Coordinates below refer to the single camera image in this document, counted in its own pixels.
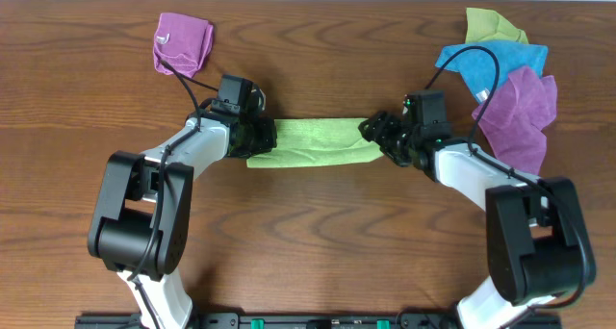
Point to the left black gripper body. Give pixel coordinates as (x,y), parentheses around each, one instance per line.
(257,138)

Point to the folded purple cloth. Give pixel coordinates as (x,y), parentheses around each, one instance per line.
(182,41)

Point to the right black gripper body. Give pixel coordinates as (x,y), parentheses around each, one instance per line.
(394,140)

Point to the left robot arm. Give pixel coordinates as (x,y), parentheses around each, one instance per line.
(140,224)

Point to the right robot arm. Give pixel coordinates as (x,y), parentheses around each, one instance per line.
(538,251)

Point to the light green cloth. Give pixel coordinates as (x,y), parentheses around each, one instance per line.
(317,142)

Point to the purple crumpled cloth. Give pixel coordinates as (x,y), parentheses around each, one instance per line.
(514,121)

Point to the olive green cloth at back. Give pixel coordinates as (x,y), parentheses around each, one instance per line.
(486,25)

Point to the blue cloth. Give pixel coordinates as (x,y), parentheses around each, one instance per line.
(477,67)

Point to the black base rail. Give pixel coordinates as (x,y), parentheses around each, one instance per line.
(235,321)

